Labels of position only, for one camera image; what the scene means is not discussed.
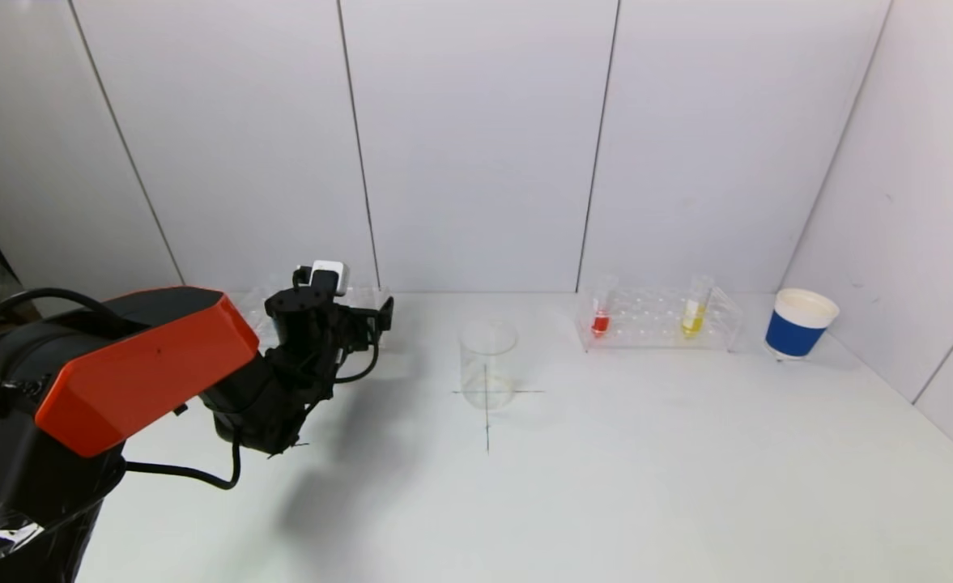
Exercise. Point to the test tube with red pigment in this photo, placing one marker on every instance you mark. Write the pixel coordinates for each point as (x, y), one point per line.
(601, 324)

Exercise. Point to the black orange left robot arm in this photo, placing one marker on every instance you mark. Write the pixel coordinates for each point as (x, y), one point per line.
(144, 364)

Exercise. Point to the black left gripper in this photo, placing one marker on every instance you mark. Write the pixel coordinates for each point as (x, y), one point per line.
(376, 315)

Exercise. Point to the clear plastic wrap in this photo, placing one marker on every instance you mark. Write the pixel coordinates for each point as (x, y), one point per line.
(6, 538)

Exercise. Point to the blue white paper cup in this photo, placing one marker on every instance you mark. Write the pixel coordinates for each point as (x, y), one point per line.
(796, 332)

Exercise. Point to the clear glass beaker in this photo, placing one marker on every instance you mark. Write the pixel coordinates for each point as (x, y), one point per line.
(488, 364)

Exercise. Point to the test tube with yellow pigment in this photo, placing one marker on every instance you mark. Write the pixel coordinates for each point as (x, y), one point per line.
(693, 320)

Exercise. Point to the clear acrylic test tube rack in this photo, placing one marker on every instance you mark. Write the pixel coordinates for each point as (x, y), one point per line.
(654, 320)
(251, 312)

